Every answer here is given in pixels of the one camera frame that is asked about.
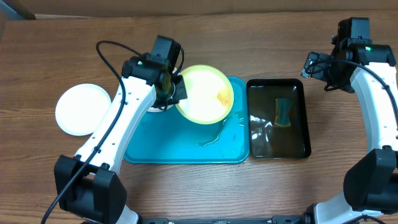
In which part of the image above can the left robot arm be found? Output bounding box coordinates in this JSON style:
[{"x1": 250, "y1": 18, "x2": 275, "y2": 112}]
[{"x1": 53, "y1": 54, "x2": 187, "y2": 223}]

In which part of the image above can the white plate upper left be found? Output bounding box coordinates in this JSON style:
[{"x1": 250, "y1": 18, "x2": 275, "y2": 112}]
[{"x1": 148, "y1": 107, "x2": 167, "y2": 113}]

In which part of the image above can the teal plastic tray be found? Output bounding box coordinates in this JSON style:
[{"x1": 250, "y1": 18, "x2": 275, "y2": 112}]
[{"x1": 124, "y1": 77, "x2": 249, "y2": 164}]

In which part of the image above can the green yellow sponge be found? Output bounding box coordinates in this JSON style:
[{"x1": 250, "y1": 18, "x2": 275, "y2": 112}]
[{"x1": 274, "y1": 98, "x2": 292, "y2": 127}]

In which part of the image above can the black water tray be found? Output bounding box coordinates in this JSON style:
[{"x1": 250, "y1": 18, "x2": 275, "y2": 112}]
[{"x1": 246, "y1": 78, "x2": 312, "y2": 159}]

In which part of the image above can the yellow plate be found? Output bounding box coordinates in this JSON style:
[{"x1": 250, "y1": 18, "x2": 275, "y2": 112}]
[{"x1": 177, "y1": 65, "x2": 234, "y2": 124}]

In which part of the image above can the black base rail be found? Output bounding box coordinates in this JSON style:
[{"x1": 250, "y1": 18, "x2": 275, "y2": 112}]
[{"x1": 138, "y1": 215, "x2": 311, "y2": 224}]

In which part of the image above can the white plate with stain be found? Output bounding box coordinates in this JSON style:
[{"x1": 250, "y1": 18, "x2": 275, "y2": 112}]
[{"x1": 55, "y1": 83, "x2": 111, "y2": 136}]

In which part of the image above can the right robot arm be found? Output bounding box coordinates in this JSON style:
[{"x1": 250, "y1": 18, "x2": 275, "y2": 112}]
[{"x1": 301, "y1": 42, "x2": 397, "y2": 223}]

